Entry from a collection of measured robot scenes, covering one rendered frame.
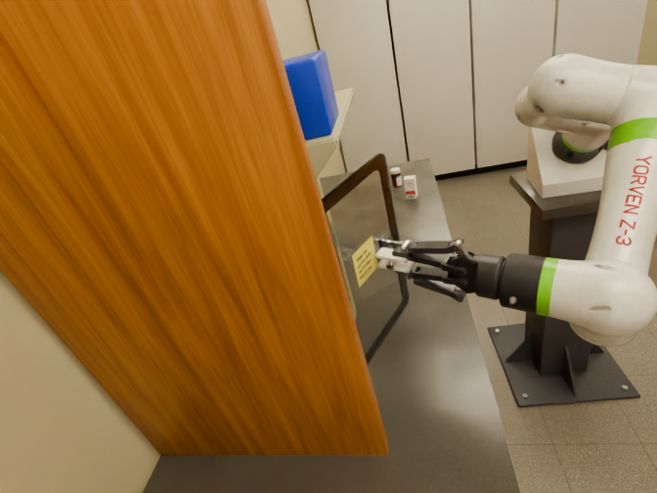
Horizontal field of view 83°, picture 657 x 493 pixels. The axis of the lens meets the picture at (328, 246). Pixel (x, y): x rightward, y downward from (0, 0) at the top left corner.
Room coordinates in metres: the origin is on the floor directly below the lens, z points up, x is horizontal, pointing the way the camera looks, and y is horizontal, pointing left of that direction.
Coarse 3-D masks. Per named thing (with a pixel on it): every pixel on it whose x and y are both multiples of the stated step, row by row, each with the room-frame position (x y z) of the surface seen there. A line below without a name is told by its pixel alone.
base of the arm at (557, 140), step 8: (560, 136) 1.12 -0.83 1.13; (552, 144) 1.15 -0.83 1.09; (560, 144) 1.11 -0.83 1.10; (560, 152) 1.11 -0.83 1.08; (568, 152) 1.09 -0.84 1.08; (576, 152) 1.07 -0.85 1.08; (592, 152) 1.06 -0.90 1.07; (568, 160) 1.09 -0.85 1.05; (576, 160) 1.08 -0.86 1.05; (584, 160) 1.07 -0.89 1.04
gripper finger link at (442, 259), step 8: (408, 256) 0.57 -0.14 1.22; (416, 256) 0.56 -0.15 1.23; (424, 256) 0.56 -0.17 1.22; (432, 256) 0.55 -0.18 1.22; (440, 256) 0.55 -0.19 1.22; (448, 256) 0.54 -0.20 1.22; (432, 264) 0.54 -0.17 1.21; (440, 264) 0.53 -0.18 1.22; (456, 272) 0.51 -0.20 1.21; (464, 272) 0.50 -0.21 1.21
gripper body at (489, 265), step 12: (468, 252) 0.51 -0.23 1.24; (456, 264) 0.51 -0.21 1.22; (468, 264) 0.50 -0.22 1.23; (480, 264) 0.48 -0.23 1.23; (492, 264) 0.47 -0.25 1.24; (456, 276) 0.51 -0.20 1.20; (468, 276) 0.50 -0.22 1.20; (480, 276) 0.47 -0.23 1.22; (492, 276) 0.46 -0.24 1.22; (468, 288) 0.50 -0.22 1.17; (480, 288) 0.46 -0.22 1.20; (492, 288) 0.45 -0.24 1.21
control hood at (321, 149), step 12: (336, 96) 0.72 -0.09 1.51; (348, 96) 0.69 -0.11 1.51; (348, 108) 0.62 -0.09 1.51; (336, 120) 0.54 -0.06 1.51; (336, 132) 0.49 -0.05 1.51; (312, 144) 0.47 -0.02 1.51; (324, 144) 0.46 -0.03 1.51; (336, 144) 0.46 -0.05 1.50; (312, 156) 0.46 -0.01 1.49; (324, 156) 0.46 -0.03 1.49
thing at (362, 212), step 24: (360, 168) 0.65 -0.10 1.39; (384, 168) 0.70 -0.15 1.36; (336, 192) 0.58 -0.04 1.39; (360, 192) 0.63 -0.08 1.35; (384, 192) 0.69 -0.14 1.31; (336, 216) 0.57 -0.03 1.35; (360, 216) 0.62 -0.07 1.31; (384, 216) 0.68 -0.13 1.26; (336, 240) 0.56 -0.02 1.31; (360, 240) 0.61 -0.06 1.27; (384, 240) 0.67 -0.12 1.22; (360, 288) 0.58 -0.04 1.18; (384, 288) 0.64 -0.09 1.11; (360, 312) 0.57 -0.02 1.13; (384, 312) 0.63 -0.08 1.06; (360, 336) 0.56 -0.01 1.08; (384, 336) 0.61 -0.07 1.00
